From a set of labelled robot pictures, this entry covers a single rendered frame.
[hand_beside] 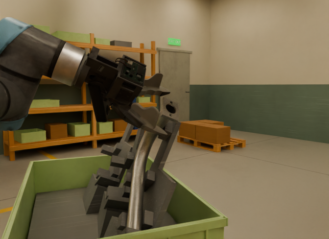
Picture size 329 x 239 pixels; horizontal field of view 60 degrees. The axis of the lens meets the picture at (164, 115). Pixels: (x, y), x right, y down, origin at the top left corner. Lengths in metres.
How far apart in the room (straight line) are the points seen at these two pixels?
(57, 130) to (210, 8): 5.61
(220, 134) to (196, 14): 4.08
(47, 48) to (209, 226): 0.45
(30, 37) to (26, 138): 4.82
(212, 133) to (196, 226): 4.83
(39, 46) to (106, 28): 6.05
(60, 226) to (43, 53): 0.49
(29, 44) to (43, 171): 0.65
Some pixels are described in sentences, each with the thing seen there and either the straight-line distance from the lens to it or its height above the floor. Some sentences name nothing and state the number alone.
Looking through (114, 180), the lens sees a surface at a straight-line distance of 0.88.
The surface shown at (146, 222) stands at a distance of 0.60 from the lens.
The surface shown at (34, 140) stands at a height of 0.29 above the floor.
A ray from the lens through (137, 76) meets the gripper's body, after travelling 0.55.
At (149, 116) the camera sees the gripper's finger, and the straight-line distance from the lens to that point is 0.56.
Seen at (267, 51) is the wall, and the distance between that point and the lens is 7.58.
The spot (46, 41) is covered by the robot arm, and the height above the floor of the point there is 1.30.
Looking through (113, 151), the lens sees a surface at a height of 1.00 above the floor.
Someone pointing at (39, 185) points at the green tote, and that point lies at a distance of 1.13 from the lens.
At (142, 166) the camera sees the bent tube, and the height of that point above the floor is 1.04.
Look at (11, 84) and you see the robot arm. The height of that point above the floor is 1.23.
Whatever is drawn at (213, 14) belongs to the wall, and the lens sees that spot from 8.77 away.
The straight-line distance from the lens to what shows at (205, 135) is 5.54.
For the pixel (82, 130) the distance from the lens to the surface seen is 5.67.
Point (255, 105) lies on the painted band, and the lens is 7.69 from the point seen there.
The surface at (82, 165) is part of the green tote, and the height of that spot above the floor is 0.93.
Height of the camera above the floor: 1.23
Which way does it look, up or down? 6 degrees down
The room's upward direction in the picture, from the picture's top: straight up
